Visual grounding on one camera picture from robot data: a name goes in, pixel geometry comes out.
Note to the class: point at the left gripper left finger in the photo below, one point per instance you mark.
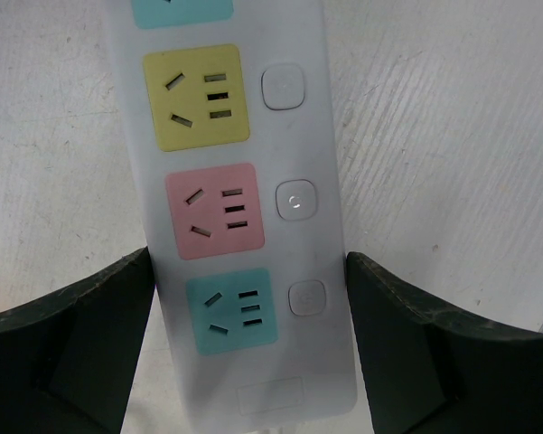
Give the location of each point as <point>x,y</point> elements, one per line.
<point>68,359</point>

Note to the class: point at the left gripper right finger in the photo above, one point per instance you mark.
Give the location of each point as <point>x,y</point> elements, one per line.
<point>431,367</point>

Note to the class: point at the white multicolour power strip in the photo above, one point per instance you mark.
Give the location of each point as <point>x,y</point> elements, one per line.
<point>227,113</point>

